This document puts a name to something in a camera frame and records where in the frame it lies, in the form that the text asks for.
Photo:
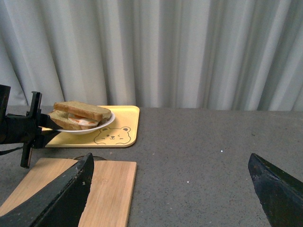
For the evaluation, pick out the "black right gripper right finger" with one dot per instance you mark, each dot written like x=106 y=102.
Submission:
x=279 y=193

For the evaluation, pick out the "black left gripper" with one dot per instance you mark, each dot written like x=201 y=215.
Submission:
x=15 y=129

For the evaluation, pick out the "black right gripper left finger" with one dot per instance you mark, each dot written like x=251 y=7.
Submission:
x=60 y=203

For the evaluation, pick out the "bread slice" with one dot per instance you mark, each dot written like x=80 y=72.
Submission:
x=61 y=119
x=83 y=109

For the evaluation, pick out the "white plate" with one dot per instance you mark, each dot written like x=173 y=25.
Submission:
x=81 y=132

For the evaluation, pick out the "fried egg filling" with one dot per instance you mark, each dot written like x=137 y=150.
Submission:
x=82 y=120

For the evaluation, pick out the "wooden cutting board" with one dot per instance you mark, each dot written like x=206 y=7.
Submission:
x=110 y=194

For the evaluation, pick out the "yellow bear tray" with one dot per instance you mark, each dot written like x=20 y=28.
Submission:
x=120 y=131

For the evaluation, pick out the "grey curtain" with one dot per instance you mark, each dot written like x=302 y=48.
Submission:
x=214 y=54

